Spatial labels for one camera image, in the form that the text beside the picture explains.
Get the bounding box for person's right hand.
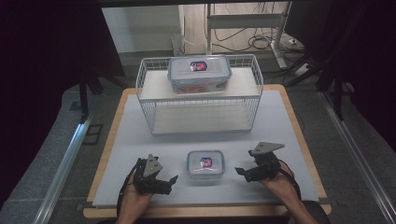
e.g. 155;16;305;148
260;161;301;203

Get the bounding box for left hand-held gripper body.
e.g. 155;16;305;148
133;153;174;196

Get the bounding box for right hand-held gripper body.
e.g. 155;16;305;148
245;142;286;183

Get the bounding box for person's left hand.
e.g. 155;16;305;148
119;173;154;219

